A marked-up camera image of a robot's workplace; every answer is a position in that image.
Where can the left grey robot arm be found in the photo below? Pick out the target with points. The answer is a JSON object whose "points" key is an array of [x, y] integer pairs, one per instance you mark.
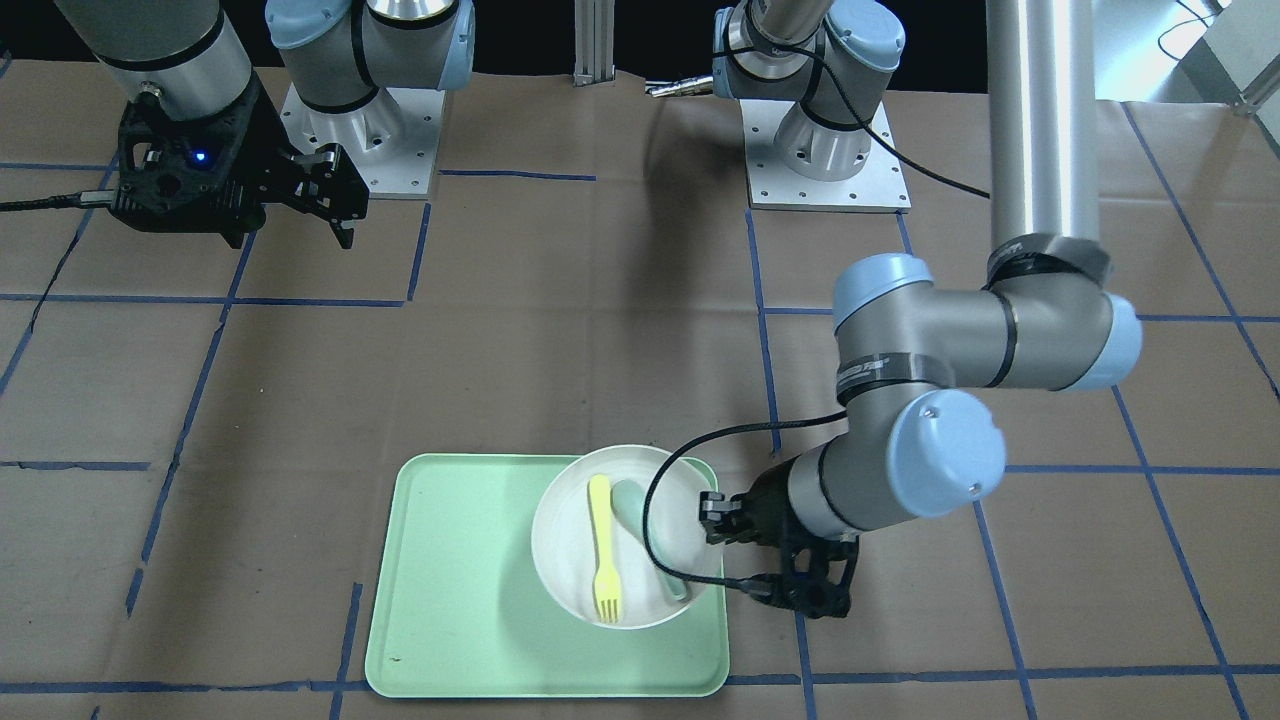
{"points": [[918, 443]]}

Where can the white round plate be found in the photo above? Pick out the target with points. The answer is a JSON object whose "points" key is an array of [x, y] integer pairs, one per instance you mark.
{"points": [[563, 548]]}

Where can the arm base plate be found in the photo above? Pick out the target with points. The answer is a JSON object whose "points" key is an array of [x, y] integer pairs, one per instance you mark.
{"points": [[393, 140], [796, 165]]}

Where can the teal plastic spoon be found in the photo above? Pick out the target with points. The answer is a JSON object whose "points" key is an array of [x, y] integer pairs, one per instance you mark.
{"points": [[627, 501]]}

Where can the aluminium frame post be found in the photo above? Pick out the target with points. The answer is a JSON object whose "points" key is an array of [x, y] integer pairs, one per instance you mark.
{"points": [[593, 42]]}

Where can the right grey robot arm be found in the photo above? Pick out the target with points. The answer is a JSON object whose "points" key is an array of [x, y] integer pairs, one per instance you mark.
{"points": [[340, 54]]}

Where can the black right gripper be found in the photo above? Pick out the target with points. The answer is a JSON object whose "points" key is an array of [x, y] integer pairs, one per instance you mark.
{"points": [[262, 147]]}

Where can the light green tray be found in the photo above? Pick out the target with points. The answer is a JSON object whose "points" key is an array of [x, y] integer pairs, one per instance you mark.
{"points": [[461, 613]]}

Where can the yellow plastic fork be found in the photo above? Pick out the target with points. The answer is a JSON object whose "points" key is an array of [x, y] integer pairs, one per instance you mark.
{"points": [[606, 584]]}

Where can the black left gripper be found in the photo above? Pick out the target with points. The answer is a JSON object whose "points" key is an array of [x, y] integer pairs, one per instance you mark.
{"points": [[769, 498]]}

